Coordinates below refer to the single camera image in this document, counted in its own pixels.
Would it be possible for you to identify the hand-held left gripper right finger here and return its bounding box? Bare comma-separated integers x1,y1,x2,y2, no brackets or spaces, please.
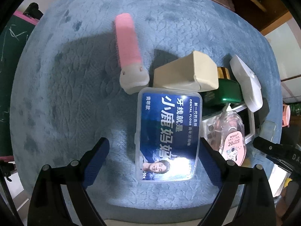
198,137,276,226

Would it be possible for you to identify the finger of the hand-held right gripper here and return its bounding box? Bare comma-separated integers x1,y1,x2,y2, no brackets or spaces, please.
253,135,287,164

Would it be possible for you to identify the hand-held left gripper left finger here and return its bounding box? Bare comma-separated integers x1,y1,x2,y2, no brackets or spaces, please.
28,137,110,226

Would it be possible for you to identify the white handheld game console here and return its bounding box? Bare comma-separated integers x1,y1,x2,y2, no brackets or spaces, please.
202,104,255,151

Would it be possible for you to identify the clear pink correction tape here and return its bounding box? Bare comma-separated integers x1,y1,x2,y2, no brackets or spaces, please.
212,104,247,166

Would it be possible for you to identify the white case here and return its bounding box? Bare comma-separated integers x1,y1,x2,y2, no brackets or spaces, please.
229,54,263,112

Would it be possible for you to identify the green jar with gold lid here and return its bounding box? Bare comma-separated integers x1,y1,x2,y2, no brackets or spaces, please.
202,67,243,109

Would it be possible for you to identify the pink hair roller brush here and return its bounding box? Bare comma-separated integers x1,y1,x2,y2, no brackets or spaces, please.
115,13,150,95

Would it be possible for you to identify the pink plastic stool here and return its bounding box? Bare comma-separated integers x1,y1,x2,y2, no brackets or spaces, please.
281,104,291,128

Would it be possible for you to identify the green bag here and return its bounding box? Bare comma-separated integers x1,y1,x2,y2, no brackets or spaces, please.
290,102,301,117

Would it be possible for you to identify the pale blue wardrobe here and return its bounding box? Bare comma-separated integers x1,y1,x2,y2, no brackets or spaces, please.
261,12,301,99

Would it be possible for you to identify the black clip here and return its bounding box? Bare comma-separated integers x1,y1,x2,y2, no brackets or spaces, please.
24,2,44,19

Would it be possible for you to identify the green chalkboard with pink frame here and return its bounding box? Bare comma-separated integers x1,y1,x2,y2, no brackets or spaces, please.
0,11,39,163

